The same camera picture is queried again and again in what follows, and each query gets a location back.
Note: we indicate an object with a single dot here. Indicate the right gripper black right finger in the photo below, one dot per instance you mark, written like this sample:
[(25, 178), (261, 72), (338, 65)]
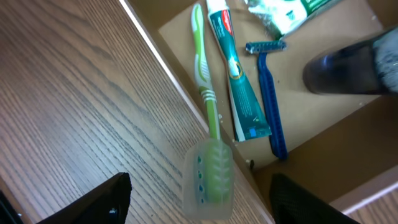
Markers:
[(292, 204)]

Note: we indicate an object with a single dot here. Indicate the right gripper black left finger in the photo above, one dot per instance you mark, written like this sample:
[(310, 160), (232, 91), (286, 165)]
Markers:
[(107, 203)]

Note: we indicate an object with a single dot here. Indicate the green toothbrush with cap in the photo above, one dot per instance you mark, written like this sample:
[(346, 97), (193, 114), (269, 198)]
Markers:
[(208, 174)]

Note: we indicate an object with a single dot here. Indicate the clear pump dispenser bottle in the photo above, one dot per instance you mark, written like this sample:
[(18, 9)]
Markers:
[(368, 67)]

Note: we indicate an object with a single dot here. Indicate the green soap bar package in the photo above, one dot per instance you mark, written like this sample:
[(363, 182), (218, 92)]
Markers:
[(282, 17)]

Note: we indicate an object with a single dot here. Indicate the pink open cardboard box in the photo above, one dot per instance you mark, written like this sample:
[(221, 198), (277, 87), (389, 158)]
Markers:
[(343, 148)]

